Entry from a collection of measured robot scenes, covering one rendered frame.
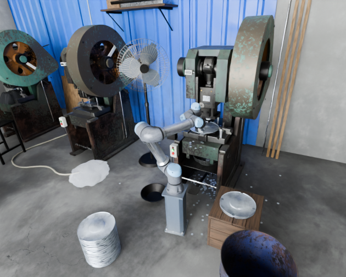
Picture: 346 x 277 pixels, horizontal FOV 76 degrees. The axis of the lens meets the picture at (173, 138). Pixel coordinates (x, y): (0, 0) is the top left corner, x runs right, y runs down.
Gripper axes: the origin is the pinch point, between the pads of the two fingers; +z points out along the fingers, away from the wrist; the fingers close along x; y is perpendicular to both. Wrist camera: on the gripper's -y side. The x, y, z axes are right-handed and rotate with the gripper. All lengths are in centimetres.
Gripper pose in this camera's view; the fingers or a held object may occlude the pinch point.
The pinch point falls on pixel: (198, 132)
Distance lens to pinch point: 209.6
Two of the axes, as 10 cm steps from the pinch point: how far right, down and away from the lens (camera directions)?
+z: 2.2, 6.2, 7.5
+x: 3.9, -7.6, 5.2
